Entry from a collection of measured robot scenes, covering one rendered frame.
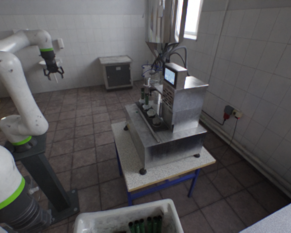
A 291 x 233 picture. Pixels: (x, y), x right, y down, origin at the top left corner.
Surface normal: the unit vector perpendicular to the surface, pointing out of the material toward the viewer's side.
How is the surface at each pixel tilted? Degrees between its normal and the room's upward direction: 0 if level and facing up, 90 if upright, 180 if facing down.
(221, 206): 0
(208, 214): 0
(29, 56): 90
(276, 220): 0
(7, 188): 97
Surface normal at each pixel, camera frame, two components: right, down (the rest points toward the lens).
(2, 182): 0.94, 0.34
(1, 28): 0.33, 0.52
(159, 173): 0.00, -0.83
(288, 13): -0.94, 0.18
